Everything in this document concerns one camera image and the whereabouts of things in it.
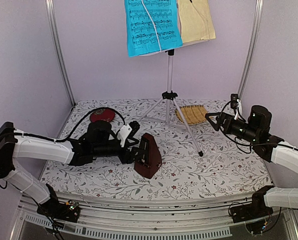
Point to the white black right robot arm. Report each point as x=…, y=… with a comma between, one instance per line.
x=268, y=147

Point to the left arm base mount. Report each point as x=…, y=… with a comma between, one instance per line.
x=52, y=208

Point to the blue sheet music page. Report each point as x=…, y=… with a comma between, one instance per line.
x=152, y=26

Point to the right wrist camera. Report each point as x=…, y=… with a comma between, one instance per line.
x=236, y=105

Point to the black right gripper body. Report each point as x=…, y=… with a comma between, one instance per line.
x=249, y=133

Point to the yellow paper sheet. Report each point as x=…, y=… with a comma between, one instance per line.
x=195, y=21

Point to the white tripod music stand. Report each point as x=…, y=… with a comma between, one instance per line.
x=169, y=96

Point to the right aluminium frame post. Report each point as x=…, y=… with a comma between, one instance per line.
x=251, y=47

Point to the woven bamboo tray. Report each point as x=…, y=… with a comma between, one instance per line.
x=194, y=114

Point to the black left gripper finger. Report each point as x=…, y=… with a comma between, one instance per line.
x=131, y=141
x=138, y=154

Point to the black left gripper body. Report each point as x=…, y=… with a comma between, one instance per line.
x=104, y=151

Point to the dark red wooden metronome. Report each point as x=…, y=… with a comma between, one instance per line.
x=153, y=158

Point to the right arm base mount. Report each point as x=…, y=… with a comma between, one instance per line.
x=240, y=212

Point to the left aluminium frame post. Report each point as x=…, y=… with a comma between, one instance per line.
x=57, y=45

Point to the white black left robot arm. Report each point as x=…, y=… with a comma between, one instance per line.
x=98, y=141

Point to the aluminium frame post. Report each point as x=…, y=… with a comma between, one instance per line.
x=251, y=47
x=57, y=45

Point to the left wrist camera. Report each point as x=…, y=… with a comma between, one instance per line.
x=127, y=131

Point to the red floral round box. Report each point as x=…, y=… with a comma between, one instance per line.
x=102, y=115

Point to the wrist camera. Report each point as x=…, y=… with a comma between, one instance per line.
x=127, y=131
x=236, y=105

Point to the front aluminium rail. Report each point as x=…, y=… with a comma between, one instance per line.
x=191, y=219

